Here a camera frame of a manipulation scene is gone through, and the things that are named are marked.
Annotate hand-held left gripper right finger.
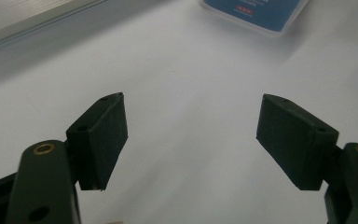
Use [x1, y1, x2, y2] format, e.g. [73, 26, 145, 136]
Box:
[255, 93, 358, 224]

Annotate grey metal rail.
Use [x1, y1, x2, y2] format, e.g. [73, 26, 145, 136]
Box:
[0, 0, 108, 54]

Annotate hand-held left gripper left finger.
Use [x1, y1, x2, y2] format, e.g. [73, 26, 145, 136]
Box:
[5, 91, 129, 224]

